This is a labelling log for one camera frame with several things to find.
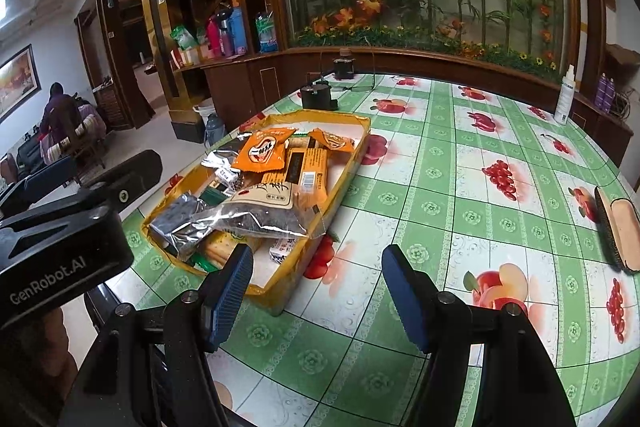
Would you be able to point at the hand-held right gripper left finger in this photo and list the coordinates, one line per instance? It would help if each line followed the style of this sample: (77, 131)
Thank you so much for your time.
(230, 292)

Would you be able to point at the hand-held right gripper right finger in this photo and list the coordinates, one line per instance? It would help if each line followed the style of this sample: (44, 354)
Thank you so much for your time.
(405, 297)

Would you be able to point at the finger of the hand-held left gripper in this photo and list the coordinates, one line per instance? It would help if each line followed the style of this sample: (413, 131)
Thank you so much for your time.
(45, 182)
(132, 177)

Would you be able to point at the large silver snack packet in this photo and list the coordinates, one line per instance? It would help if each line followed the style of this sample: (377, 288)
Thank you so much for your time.
(177, 222)

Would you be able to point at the clear bag of dark seeds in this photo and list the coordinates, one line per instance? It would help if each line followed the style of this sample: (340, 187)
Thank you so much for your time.
(260, 219)

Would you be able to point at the dark green snack packet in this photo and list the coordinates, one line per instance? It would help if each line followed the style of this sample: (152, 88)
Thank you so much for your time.
(215, 194)

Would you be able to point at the small silver snack packet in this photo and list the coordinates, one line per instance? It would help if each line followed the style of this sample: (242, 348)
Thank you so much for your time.
(222, 159)

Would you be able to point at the white tray with orange rim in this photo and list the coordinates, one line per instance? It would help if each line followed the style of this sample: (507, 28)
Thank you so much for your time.
(320, 232)

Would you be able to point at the orange snack packet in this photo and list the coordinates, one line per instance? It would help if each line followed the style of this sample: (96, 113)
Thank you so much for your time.
(332, 139)
(262, 149)

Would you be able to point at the orange-ended cracker packet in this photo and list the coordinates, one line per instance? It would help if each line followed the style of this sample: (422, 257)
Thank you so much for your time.
(310, 177)

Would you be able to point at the person's left hand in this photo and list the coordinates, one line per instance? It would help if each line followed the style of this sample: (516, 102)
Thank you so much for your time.
(45, 357)

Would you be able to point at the green-ended cracker packet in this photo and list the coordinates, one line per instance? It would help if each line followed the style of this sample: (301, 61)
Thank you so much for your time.
(215, 252)

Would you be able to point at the wooden chair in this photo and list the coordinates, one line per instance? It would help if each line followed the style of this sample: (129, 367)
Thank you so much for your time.
(87, 142)

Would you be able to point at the small white candy wrapper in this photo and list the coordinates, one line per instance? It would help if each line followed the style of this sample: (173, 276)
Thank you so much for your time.
(282, 251)
(227, 178)

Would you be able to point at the white bucket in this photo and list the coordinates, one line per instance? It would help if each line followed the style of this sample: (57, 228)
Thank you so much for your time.
(202, 113)

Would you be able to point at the blue water jug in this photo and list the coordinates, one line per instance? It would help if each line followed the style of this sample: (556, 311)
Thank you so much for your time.
(215, 129)

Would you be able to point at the green fruit print tablecloth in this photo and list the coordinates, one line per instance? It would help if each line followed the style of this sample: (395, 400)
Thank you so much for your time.
(450, 187)

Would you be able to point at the red and white box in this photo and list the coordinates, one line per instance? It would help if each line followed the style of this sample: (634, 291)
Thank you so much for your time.
(185, 57)

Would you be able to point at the green plastic bag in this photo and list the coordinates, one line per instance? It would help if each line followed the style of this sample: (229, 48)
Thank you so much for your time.
(182, 37)

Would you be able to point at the pink thermos bottle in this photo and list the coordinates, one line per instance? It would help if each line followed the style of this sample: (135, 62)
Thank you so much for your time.
(215, 38)

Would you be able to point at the golden wooden pillar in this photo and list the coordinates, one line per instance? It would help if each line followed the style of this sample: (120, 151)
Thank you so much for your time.
(160, 7)

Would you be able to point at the blue thermos bottle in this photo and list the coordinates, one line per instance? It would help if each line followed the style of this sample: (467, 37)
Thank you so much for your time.
(237, 32)

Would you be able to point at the green and blue package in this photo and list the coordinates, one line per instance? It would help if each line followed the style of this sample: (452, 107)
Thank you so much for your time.
(267, 33)

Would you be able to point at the black cylinder container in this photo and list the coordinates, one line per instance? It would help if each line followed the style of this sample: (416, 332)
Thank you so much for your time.
(316, 96)

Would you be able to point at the dark glasses case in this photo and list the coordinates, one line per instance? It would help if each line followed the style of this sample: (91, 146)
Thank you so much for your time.
(620, 227)

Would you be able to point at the small black pot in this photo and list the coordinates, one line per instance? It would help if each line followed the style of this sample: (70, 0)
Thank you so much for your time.
(345, 66)

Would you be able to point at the white spray bottle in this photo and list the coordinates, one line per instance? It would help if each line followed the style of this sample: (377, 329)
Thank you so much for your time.
(565, 97)

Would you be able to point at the purple bottles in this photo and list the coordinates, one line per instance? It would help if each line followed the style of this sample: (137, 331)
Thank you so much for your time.
(605, 94)

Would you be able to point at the brown cardboard box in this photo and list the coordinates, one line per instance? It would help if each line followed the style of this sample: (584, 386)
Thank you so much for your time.
(622, 55)

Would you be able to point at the framed wall picture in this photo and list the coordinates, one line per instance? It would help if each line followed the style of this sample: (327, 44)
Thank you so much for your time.
(17, 79)

